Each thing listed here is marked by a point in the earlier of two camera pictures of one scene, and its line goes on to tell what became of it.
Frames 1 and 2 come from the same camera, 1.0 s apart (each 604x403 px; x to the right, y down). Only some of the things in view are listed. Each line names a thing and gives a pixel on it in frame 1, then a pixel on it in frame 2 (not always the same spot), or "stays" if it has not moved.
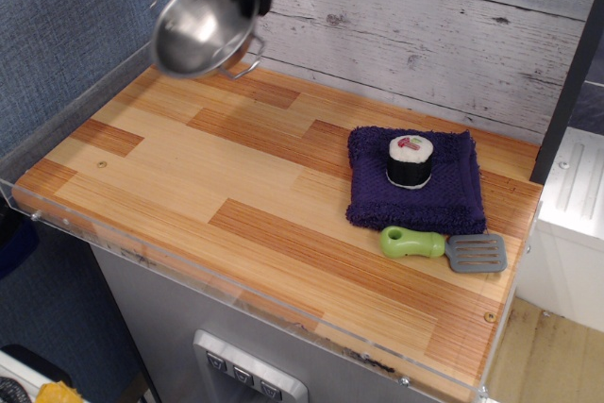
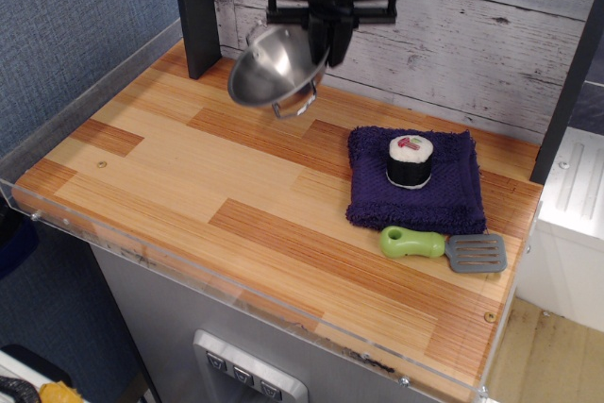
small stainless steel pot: (200, 29) → (276, 69)
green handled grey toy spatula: (469, 253) stays
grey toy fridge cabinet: (161, 312) stays
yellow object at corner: (58, 393) stays
